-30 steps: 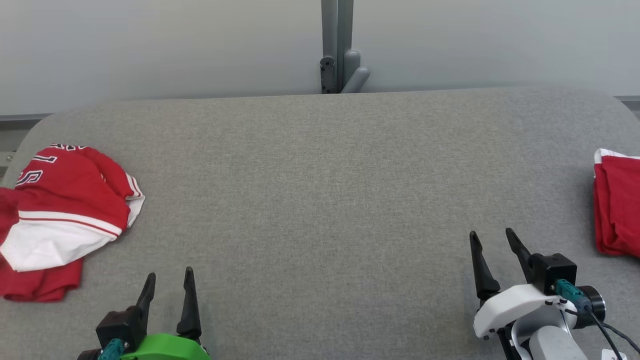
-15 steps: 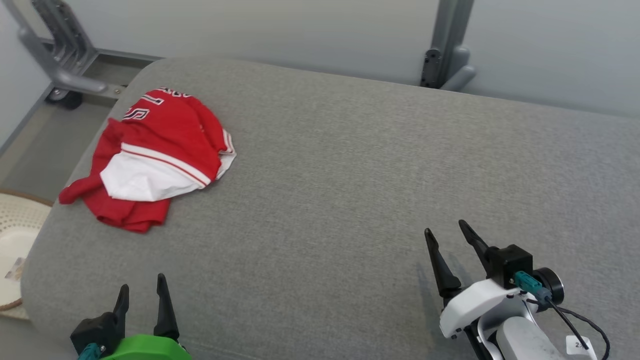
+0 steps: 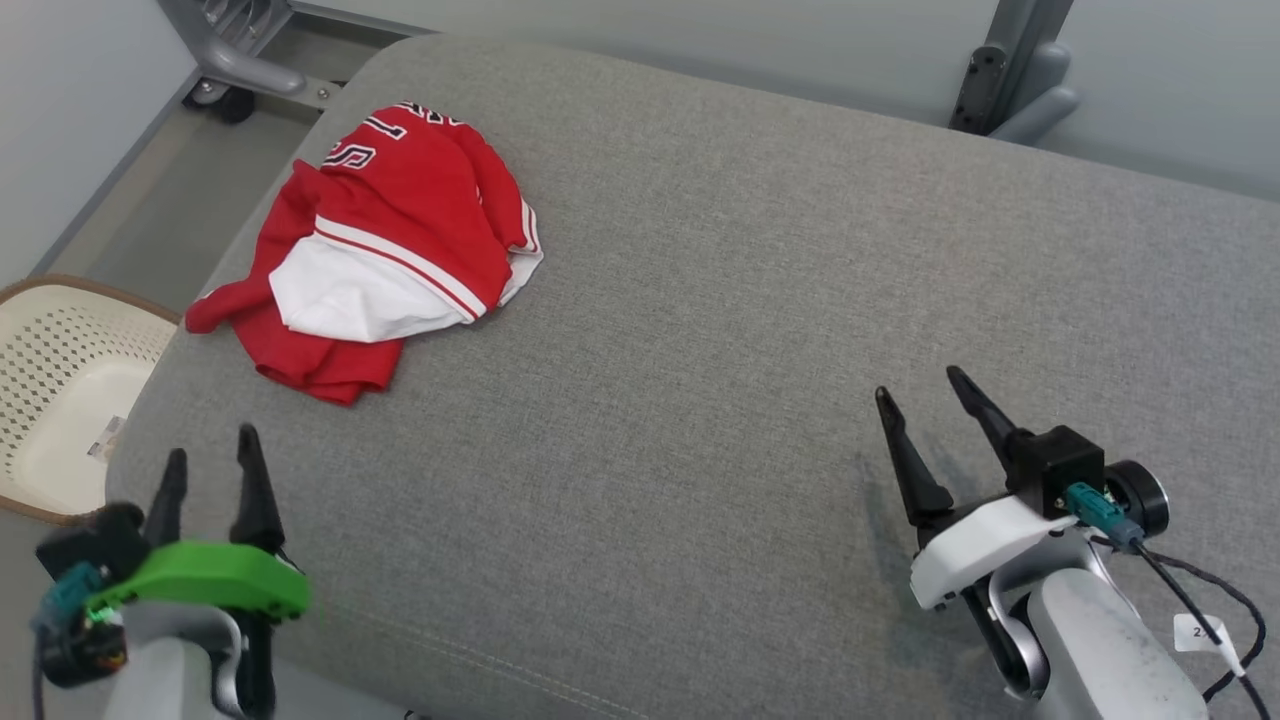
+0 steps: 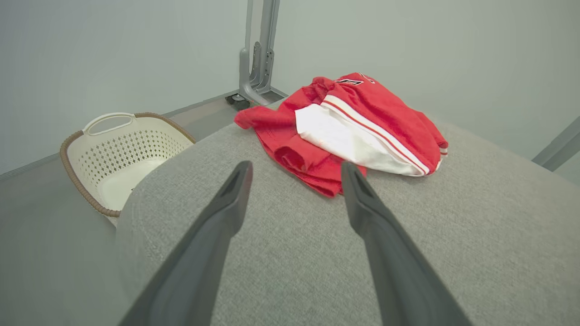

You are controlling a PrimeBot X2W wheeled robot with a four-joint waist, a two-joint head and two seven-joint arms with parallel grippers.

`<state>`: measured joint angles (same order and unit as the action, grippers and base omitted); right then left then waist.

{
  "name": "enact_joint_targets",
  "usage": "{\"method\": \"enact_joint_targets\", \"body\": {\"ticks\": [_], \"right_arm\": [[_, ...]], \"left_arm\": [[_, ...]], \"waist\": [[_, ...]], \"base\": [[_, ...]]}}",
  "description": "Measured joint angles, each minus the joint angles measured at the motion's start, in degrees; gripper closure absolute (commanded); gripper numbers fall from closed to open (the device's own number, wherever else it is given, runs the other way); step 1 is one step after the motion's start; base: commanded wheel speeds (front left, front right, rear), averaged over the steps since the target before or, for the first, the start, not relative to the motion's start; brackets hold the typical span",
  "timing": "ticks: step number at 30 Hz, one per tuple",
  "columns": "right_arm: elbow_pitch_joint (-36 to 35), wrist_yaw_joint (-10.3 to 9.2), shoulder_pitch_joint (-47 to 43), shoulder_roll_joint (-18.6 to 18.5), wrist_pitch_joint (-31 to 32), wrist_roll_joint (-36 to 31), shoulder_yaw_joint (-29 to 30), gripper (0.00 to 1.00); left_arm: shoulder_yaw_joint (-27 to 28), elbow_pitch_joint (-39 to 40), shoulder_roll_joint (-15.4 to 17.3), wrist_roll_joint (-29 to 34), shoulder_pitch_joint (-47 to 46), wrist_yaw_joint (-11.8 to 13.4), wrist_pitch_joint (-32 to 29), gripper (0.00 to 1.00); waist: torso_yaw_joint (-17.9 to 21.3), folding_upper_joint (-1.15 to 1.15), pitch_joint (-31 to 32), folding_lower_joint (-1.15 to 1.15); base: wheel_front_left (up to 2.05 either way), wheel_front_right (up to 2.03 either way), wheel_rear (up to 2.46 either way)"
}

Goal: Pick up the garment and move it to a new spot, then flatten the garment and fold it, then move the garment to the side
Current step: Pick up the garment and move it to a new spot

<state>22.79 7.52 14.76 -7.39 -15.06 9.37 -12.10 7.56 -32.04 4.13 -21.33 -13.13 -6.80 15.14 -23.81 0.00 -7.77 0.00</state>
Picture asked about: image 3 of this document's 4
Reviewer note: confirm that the cream perforated laundry basket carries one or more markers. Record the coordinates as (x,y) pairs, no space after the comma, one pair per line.
(60,400)

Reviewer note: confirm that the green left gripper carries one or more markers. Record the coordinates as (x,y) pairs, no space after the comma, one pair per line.
(210,578)

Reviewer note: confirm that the red and white sports jersey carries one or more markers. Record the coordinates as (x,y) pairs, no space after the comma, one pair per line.
(400,200)

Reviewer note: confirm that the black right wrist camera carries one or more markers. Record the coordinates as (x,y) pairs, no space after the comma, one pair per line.
(1060,465)

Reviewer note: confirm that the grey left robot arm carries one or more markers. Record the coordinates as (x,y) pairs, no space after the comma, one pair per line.
(170,670)

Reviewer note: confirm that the small paper label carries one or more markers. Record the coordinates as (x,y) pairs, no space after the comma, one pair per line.
(105,438)

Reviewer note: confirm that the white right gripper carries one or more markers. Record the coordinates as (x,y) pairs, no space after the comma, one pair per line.
(975,550)

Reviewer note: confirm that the grey caster leg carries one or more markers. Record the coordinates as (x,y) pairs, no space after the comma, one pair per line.
(240,60)

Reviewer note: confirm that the grey metal frame bracket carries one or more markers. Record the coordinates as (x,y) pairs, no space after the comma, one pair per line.
(1015,70)

